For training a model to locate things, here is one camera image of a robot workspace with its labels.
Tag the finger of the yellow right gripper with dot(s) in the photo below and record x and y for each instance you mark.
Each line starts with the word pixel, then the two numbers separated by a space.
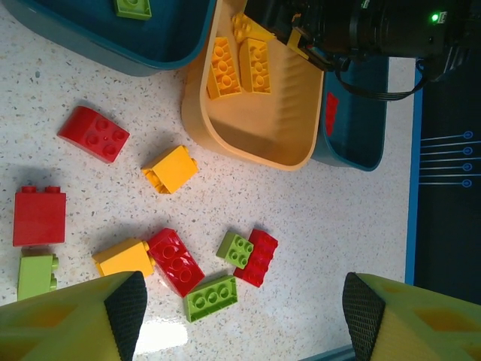
pixel 306 49

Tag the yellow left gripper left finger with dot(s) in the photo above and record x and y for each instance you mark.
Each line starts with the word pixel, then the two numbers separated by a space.
pixel 56 331

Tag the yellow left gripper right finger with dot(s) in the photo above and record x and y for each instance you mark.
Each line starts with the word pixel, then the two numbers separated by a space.
pixel 421 331

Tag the yellow long lego brick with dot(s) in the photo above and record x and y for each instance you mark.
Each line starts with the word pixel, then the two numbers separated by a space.
pixel 256 65
pixel 222 69

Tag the green tall lego brick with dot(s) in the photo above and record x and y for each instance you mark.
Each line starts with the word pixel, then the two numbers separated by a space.
pixel 35 276

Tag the red tall lego brick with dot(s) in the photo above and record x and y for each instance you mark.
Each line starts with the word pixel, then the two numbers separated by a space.
pixel 39 216

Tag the red long lego brick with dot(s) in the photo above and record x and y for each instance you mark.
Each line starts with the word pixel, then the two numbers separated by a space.
pixel 261 263
pixel 174 261

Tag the green small square lego brick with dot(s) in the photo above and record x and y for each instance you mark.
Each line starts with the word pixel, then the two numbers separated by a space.
pixel 236 250

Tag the red curved lego brick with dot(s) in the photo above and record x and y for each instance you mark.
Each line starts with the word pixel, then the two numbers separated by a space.
pixel 94 133

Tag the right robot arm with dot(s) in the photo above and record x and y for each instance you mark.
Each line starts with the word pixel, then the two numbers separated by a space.
pixel 462 49

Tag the orange plastic container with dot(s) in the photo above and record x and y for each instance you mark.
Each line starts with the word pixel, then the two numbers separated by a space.
pixel 263 124

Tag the teal plastic container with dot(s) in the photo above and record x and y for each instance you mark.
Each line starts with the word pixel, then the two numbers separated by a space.
pixel 75 34
pixel 357 131

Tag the green long lego brick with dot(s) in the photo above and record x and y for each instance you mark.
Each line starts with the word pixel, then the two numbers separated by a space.
pixel 211 299

